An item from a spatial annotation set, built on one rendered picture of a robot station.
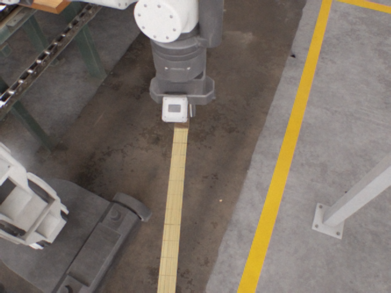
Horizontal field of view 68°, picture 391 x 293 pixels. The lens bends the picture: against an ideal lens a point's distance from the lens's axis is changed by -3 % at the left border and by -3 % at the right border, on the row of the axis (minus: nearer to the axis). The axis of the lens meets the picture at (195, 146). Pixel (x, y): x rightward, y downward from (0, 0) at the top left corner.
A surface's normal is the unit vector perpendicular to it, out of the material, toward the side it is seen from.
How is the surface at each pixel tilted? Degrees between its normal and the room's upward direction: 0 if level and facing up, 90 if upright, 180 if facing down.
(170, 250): 1
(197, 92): 89
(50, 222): 25
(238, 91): 0
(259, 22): 0
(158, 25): 89
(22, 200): 17
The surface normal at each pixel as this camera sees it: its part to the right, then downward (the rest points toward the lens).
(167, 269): -0.02, -0.53
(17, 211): 0.24, -0.38
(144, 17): -0.33, 0.80
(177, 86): -0.05, 0.85
